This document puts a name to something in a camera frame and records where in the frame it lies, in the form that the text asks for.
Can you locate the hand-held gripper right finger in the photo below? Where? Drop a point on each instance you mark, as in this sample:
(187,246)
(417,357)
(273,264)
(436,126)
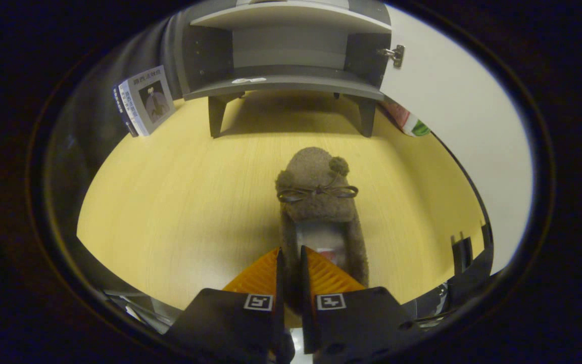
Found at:
(304,303)

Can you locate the brown fluffy shoe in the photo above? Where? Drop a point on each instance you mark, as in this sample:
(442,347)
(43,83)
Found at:
(316,172)

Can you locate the white shoe cabinet door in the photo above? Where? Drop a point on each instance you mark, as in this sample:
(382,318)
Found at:
(463,126)

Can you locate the watermelon slice toy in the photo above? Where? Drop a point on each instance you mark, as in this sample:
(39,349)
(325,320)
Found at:
(412,125)

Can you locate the metal door hinge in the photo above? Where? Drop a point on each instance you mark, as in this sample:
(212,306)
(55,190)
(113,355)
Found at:
(396,53)

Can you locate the blue spined book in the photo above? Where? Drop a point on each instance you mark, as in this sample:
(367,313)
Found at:
(122,108)

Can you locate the black backdrop cloth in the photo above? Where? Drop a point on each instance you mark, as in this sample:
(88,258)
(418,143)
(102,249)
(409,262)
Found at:
(94,116)

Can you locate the grey shoe cabinet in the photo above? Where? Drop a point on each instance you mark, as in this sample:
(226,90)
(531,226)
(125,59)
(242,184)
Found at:
(281,83)

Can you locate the dark metal frame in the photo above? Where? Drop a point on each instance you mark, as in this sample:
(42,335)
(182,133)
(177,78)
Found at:
(473,283)

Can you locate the white covered book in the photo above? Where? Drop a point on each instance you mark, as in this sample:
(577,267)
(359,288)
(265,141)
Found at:
(152,98)

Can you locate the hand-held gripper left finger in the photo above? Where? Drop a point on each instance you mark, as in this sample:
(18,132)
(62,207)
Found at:
(280,303)

